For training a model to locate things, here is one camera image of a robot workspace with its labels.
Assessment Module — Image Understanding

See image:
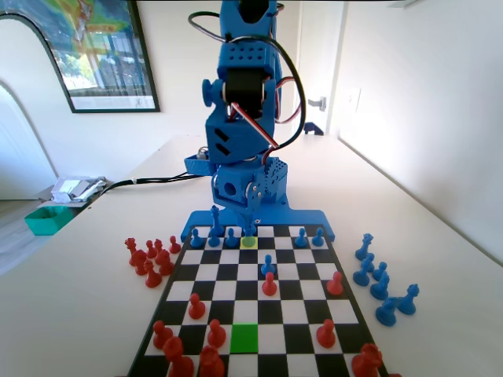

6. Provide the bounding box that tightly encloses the red chess queen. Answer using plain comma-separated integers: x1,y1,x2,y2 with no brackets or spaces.
124,237,141,266

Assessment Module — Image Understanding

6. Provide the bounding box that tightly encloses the blue chess piece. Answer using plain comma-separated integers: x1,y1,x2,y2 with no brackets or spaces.
375,297,400,327
352,254,375,287
370,273,391,302
355,233,374,261

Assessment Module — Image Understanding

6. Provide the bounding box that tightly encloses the blue chess queen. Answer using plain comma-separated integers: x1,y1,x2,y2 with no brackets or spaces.
396,284,420,316

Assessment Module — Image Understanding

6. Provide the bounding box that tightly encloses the red piece corner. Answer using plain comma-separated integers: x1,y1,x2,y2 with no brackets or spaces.
351,342,383,377

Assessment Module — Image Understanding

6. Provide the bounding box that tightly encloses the black and white chessboard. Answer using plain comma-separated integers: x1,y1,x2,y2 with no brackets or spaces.
125,224,391,377

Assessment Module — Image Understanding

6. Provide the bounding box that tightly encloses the white door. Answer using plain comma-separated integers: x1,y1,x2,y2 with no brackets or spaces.
297,0,347,137

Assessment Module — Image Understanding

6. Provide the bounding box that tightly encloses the framed map poster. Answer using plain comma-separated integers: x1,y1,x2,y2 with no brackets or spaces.
0,0,161,114

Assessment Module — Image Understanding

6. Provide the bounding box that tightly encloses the teal plastic bin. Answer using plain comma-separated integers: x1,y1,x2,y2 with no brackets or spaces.
24,207,74,236

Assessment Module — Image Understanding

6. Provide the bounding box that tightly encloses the white arched furniture panel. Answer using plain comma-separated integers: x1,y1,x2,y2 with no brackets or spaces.
0,13,60,201

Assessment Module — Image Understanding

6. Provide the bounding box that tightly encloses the red white black servo wire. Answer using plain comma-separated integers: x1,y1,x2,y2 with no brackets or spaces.
274,76,308,126
229,102,281,152

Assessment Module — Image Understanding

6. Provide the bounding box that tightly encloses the black table cable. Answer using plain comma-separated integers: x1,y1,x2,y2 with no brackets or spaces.
88,174,205,209
88,172,205,209

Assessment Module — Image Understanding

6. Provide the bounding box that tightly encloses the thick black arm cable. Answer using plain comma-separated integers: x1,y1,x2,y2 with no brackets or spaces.
187,10,311,151

